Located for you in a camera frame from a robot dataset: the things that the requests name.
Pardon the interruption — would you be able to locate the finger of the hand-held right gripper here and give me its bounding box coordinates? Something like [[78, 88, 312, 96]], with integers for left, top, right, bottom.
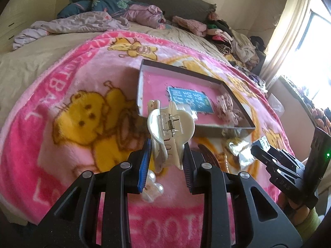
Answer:
[[259, 136, 304, 171], [250, 145, 298, 186]]

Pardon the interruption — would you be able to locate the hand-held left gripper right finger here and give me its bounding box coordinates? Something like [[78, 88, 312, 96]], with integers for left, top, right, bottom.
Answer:
[[182, 147, 303, 248]]

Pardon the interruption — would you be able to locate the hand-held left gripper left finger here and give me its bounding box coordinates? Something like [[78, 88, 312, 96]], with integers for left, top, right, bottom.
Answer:
[[39, 137, 153, 248]]

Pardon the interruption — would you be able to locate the beige claw clip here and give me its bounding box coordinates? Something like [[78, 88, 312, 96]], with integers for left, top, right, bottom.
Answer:
[[224, 136, 255, 168]]

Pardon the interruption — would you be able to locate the white hair claw clip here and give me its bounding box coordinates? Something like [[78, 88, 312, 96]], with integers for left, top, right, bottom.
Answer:
[[147, 99, 195, 173]]

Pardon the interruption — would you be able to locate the shallow grey cardboard box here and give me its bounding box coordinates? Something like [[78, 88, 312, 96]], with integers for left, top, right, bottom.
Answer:
[[137, 59, 256, 138]]

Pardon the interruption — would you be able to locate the person's right forearm green sleeve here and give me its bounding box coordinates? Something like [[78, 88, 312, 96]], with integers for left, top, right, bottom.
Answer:
[[295, 207, 324, 238]]

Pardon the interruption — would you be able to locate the person's right hand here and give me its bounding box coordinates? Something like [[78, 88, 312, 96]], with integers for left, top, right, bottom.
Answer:
[[279, 194, 311, 219]]

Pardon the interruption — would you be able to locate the white pearl hair clip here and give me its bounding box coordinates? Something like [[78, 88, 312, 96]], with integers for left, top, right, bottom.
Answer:
[[141, 170, 165, 203]]

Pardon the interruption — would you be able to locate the orange floral cloth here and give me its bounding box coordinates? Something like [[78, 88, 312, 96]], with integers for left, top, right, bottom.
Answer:
[[310, 106, 331, 135]]

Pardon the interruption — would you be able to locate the clear plastic bag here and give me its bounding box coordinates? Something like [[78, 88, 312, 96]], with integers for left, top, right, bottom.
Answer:
[[269, 93, 285, 114]]

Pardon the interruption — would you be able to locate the pink dotted bow hair clip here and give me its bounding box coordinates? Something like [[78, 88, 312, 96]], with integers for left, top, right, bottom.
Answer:
[[216, 93, 245, 126]]

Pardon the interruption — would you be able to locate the pink booklet with blue label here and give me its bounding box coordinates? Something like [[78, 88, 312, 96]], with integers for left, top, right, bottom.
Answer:
[[140, 70, 250, 128]]

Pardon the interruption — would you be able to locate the pink printed bear blanket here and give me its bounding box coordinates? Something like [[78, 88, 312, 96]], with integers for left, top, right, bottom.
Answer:
[[0, 30, 295, 248]]

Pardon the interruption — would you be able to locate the window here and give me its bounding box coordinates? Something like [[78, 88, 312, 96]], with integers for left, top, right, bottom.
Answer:
[[287, 0, 331, 109]]

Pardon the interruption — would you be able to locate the pile of mixed clothes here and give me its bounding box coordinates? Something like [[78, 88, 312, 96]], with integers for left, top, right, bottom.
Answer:
[[205, 12, 267, 70]]

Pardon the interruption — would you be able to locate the cream curtain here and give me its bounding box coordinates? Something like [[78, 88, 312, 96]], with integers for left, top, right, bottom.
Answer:
[[259, 0, 314, 83]]

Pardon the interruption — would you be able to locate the pink knitted sweater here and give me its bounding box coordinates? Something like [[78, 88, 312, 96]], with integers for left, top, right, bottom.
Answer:
[[172, 15, 207, 37]]

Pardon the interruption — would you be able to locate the lilac pink garment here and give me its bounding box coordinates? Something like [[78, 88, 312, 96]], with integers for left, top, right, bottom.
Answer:
[[121, 4, 166, 30]]

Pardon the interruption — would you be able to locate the beige bed sheet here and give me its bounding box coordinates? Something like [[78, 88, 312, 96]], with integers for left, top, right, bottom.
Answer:
[[0, 21, 233, 114]]

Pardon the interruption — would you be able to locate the lavender blanket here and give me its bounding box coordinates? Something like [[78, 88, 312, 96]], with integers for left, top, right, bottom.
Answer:
[[13, 12, 131, 51]]

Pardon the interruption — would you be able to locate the grey bed headboard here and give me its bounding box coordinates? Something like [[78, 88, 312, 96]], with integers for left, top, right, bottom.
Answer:
[[114, 0, 216, 22]]

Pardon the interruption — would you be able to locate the cream wardrobe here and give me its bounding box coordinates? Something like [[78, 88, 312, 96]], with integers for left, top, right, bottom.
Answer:
[[0, 0, 60, 55]]

